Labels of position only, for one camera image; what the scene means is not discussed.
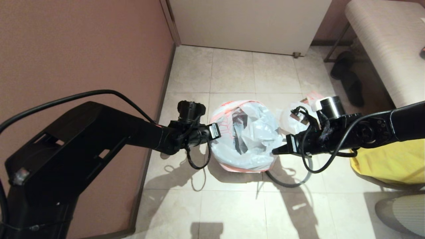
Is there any new white red-print plastic bag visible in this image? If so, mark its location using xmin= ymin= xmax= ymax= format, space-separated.
xmin=209 ymin=100 xmax=283 ymax=173

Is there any used white red-print trash bag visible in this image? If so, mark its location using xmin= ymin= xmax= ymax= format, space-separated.
xmin=280 ymin=92 xmax=325 ymax=135

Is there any grey bin retaining ring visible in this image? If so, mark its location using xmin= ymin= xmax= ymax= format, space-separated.
xmin=265 ymin=155 xmax=314 ymax=189

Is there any yellow fabric bag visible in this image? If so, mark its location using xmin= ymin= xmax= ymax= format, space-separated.
xmin=350 ymin=139 xmax=425 ymax=185

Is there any black slipper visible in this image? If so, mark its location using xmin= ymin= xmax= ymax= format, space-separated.
xmin=331 ymin=50 xmax=355 ymax=80
xmin=341 ymin=70 xmax=365 ymax=107

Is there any grey metal bench leg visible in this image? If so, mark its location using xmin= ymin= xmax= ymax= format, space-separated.
xmin=324 ymin=24 xmax=350 ymax=63

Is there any white door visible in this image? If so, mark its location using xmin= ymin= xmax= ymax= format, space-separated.
xmin=168 ymin=0 xmax=332 ymax=56

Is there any beige wood-grain bench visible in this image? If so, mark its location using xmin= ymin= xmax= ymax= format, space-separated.
xmin=345 ymin=0 xmax=425 ymax=108

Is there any grey round cushion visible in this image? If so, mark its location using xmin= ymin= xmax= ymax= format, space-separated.
xmin=375 ymin=195 xmax=425 ymax=238

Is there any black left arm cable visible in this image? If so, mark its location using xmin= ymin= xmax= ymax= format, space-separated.
xmin=0 ymin=89 xmax=212 ymax=233

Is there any beige door frame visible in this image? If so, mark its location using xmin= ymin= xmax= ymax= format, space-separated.
xmin=160 ymin=0 xmax=182 ymax=46

